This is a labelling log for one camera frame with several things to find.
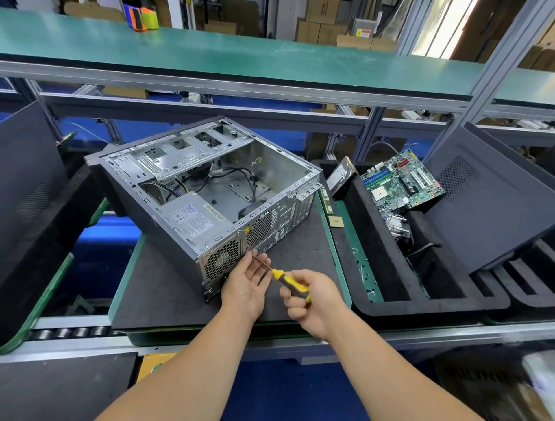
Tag person's left hand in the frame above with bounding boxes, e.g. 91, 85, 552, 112
220, 251, 273, 324

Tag person's right hand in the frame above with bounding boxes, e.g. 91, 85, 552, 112
280, 269, 348, 341

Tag yellow black handled screwdriver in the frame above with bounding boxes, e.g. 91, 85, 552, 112
253, 255, 312, 303

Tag person's right forearm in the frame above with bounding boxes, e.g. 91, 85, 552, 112
323, 300, 485, 421

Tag person's left forearm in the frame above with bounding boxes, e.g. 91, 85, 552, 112
95, 304, 257, 421

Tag black foam mat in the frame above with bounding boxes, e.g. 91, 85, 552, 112
110, 171, 347, 335

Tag scattered small screws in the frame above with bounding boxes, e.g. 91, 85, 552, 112
351, 246, 380, 302

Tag grey power supply unit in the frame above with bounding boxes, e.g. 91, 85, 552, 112
157, 192, 244, 262

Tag green memory module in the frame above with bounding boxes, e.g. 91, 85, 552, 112
319, 187, 336, 216

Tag black hard disk drive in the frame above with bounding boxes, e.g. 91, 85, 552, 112
325, 157, 359, 201

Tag silver heatsink cooler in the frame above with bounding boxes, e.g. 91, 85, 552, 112
385, 214, 413, 249

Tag open grey desktop computer case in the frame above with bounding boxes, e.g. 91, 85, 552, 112
84, 115, 325, 304

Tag green computer motherboard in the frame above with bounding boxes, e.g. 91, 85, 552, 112
361, 149, 446, 217

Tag yellow label plate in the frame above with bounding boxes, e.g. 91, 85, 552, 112
136, 352, 179, 385

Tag steel roller conveyor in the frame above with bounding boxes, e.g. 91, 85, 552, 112
25, 324, 120, 344

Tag black computer side panel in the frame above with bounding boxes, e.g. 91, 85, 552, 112
422, 121, 555, 275
0, 101, 71, 265

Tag green topped overhead shelf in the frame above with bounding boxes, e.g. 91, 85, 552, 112
0, 8, 555, 110

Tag stack of cardboard boxes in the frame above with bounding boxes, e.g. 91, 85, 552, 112
193, 0, 399, 53

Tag black internal cable bundle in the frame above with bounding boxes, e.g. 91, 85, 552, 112
139, 167, 256, 217

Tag aluminium frame rack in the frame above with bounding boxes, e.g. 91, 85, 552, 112
0, 0, 555, 174

